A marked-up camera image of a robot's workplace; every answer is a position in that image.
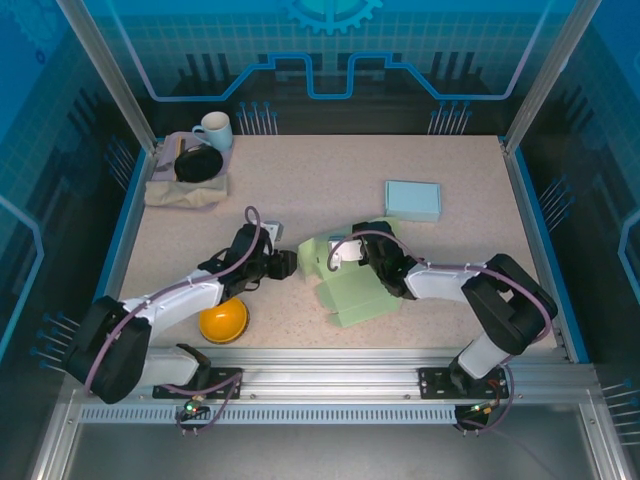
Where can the light green cloth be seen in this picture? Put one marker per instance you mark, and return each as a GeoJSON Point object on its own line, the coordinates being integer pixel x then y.
{"type": "Point", "coordinates": [355, 300]}

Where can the light blue paper box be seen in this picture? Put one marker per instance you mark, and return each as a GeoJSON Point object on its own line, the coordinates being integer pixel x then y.
{"type": "Point", "coordinates": [412, 200]}

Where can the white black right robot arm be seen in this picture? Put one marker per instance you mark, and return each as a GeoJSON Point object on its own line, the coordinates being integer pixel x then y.
{"type": "Point", "coordinates": [435, 282]}

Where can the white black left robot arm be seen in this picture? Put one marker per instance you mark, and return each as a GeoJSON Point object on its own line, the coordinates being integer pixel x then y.
{"type": "Point", "coordinates": [175, 305]}

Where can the orange bowl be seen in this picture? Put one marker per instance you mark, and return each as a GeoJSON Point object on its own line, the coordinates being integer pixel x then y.
{"type": "Point", "coordinates": [225, 317]}

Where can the beige cloth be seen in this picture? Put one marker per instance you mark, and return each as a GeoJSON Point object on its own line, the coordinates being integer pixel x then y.
{"type": "Point", "coordinates": [185, 192]}

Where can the black round bowl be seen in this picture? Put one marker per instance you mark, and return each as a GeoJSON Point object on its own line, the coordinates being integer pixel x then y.
{"type": "Point", "coordinates": [198, 165]}

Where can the wooden brush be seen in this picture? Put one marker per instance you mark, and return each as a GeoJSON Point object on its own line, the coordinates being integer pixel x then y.
{"type": "Point", "coordinates": [179, 150]}

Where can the light blue ceramic mug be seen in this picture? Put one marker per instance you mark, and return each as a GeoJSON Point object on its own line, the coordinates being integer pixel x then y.
{"type": "Point", "coordinates": [218, 131]}

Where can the small LED circuit board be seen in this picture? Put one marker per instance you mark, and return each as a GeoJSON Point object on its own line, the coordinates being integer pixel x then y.
{"type": "Point", "coordinates": [485, 407]}
{"type": "Point", "coordinates": [195, 405]}

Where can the aluminium frame rail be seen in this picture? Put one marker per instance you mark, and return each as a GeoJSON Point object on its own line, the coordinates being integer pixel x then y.
{"type": "Point", "coordinates": [330, 370]}

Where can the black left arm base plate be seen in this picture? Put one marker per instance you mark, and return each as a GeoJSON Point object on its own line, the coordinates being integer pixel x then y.
{"type": "Point", "coordinates": [225, 382]}

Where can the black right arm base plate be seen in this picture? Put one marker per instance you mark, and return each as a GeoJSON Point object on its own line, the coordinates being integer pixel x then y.
{"type": "Point", "coordinates": [435, 382]}

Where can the aluminium frame post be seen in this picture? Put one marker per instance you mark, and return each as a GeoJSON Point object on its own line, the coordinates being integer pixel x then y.
{"type": "Point", "coordinates": [550, 75]}
{"type": "Point", "coordinates": [107, 75]}

